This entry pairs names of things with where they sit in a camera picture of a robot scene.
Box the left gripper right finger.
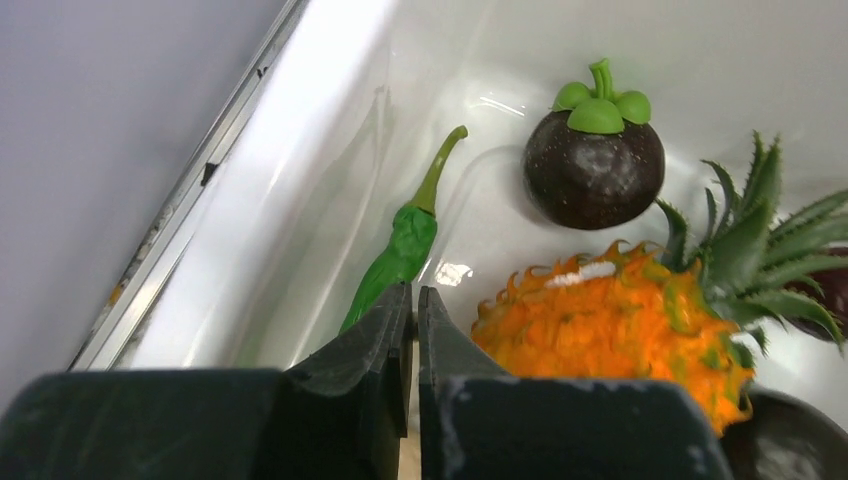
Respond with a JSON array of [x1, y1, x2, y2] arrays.
[[417, 286, 505, 479]]

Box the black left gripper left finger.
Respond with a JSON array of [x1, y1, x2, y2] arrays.
[[254, 284, 414, 479]]

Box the dark toy mangosteen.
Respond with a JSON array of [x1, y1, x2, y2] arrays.
[[721, 388, 847, 480], [520, 58, 666, 231]]

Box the orange toy pineapple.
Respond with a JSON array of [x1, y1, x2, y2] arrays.
[[471, 137, 847, 435]]

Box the dark red toy fruit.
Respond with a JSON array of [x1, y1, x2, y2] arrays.
[[785, 266, 847, 343]]

